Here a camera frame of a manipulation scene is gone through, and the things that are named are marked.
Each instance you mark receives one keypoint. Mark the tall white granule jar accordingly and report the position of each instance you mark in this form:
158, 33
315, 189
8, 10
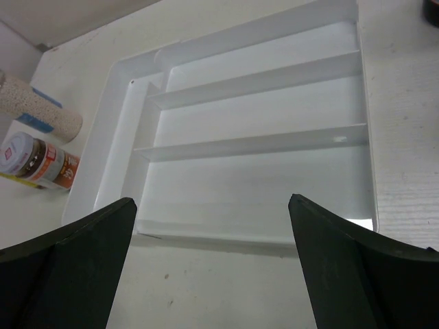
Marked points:
29, 106

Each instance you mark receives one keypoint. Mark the dark soy sauce bottle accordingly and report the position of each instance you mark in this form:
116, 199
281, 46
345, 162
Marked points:
430, 10

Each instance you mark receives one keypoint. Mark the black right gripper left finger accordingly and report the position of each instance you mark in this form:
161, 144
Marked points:
67, 278

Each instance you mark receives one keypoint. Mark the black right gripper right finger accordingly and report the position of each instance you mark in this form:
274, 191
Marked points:
357, 278

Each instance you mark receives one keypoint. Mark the white compartment organizer tray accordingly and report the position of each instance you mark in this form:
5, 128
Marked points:
211, 136

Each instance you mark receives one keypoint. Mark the small spice jar white lid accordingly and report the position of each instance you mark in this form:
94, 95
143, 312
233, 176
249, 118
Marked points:
38, 162

